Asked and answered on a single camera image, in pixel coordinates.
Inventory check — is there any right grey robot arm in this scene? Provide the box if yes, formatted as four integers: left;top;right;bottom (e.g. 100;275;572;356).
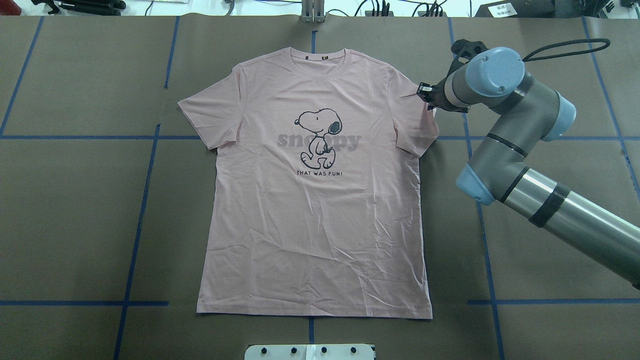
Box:
416;39;640;289

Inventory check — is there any black equipment box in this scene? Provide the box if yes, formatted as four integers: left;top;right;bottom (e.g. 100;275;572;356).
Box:
473;0;617;19

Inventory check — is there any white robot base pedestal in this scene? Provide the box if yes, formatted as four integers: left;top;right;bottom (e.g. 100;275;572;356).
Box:
244;343;377;360

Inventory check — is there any black folded tripod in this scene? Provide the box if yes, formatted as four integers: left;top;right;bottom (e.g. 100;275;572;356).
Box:
30;0;127;16

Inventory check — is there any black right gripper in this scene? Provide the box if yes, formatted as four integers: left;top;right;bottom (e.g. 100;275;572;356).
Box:
417;80;451;111

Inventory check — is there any pink Snoopy t-shirt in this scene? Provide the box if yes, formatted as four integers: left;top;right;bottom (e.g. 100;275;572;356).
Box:
178;47;439;320

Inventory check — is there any aluminium frame post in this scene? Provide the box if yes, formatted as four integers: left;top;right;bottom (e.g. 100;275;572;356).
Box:
300;0;326;24

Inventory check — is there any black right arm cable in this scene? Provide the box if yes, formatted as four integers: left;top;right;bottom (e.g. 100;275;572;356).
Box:
522;38;611;63

